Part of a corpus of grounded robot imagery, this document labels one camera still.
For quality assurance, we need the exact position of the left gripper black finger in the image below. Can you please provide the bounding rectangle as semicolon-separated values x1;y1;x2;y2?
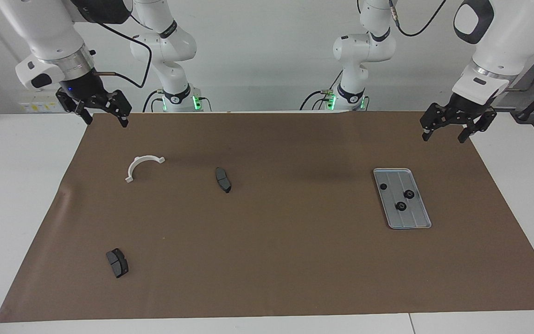
420;104;449;142
458;108;497;143

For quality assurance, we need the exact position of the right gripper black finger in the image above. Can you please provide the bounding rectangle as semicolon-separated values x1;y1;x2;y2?
105;90;133;128
56;90;95;126

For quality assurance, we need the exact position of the silver metal tray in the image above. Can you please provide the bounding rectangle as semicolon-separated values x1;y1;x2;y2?
373;168;432;230

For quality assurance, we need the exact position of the thin dark brake pad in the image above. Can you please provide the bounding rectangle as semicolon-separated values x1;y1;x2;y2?
215;167;232;194

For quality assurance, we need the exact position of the thick dark brake pad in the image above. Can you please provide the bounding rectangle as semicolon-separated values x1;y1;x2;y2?
106;248;129;279

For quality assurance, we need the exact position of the brown paper mat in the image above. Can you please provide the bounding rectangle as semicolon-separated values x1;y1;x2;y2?
0;110;534;323

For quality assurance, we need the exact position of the black right base cable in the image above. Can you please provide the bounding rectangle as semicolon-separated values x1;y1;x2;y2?
142;90;163;113

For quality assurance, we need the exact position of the black base cable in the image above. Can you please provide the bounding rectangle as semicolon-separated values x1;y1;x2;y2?
299;70;343;111
142;90;163;113

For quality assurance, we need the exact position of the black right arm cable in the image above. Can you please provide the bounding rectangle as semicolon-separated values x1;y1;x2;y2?
92;14;153;90

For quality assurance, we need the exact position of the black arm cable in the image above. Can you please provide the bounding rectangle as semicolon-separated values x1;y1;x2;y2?
388;0;448;38
92;14;153;90

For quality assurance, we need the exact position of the white wall socket box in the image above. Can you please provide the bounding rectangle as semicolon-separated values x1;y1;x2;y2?
19;92;64;113

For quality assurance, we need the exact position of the white curved plastic bracket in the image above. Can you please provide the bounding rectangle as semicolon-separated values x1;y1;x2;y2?
125;155;166;183

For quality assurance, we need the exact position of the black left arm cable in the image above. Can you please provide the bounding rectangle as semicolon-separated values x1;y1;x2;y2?
388;0;448;38

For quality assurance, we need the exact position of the black left base cable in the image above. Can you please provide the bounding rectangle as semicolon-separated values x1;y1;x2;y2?
299;70;343;111

